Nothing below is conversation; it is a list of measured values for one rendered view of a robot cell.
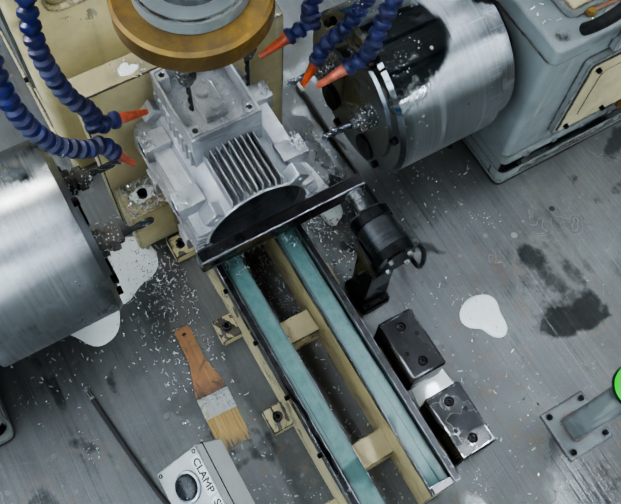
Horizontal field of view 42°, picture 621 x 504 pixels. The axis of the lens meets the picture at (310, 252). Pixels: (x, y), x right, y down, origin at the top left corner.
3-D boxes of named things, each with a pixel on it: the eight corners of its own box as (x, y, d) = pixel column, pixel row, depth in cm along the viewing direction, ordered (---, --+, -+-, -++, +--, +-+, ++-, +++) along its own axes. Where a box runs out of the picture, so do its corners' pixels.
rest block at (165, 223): (125, 221, 135) (112, 186, 124) (164, 203, 136) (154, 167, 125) (141, 250, 133) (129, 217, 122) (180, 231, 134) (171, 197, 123)
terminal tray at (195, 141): (154, 104, 112) (146, 72, 105) (223, 73, 114) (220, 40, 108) (194, 171, 108) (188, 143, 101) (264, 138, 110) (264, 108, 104)
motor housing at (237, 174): (142, 172, 125) (121, 101, 108) (252, 121, 129) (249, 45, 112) (202, 278, 118) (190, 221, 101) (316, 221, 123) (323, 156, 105)
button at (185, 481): (179, 479, 94) (169, 482, 93) (196, 466, 93) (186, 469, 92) (191, 503, 93) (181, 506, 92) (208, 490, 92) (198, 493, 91)
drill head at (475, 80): (262, 103, 131) (260, -4, 109) (471, 8, 141) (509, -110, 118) (342, 226, 123) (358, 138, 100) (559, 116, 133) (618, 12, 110)
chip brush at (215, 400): (166, 335, 127) (166, 334, 126) (196, 322, 128) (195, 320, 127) (222, 455, 120) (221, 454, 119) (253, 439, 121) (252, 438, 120)
